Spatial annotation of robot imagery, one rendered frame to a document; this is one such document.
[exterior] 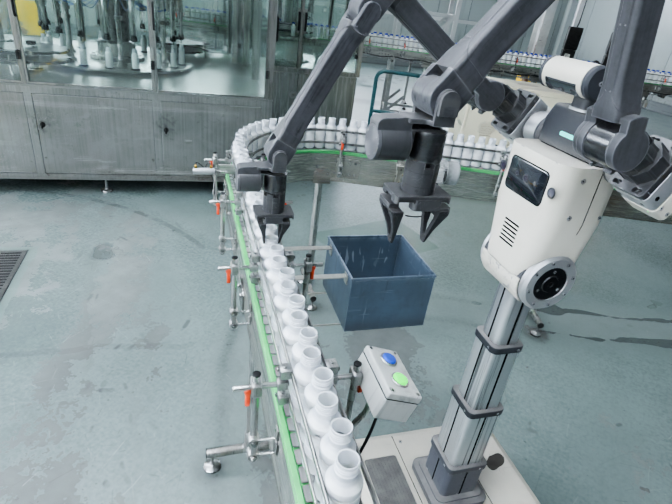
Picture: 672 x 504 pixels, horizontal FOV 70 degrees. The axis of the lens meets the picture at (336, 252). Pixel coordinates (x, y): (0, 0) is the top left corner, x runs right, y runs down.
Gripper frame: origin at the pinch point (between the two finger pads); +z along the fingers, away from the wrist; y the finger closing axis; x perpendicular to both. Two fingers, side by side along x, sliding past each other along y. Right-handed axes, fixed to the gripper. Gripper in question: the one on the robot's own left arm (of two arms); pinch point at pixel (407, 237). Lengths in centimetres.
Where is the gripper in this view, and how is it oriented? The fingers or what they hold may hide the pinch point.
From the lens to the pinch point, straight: 86.4
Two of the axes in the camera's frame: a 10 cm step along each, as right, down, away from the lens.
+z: -1.2, 8.7, 4.8
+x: -2.6, -4.9, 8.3
